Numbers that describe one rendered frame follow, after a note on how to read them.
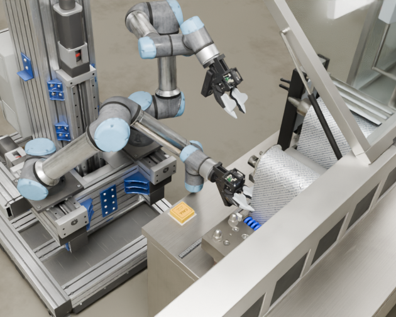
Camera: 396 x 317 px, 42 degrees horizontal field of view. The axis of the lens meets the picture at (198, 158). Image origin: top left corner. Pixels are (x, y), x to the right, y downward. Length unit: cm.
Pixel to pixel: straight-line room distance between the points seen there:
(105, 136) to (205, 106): 227
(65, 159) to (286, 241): 110
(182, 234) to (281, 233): 97
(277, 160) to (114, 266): 130
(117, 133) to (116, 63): 271
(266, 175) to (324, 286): 56
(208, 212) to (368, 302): 94
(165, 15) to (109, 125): 61
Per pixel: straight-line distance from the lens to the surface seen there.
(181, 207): 203
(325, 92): 122
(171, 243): 195
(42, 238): 290
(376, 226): 143
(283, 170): 169
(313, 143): 186
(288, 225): 107
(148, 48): 181
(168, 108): 235
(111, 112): 183
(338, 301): 125
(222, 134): 377
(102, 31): 492
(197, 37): 175
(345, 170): 122
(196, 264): 190
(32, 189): 204
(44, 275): 276
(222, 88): 175
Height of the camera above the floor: 246
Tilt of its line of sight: 44 degrees down
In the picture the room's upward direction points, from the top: 4 degrees clockwise
